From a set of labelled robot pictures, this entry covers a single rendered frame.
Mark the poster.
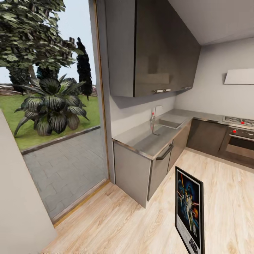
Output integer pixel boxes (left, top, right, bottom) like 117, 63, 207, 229
175, 167, 205, 254

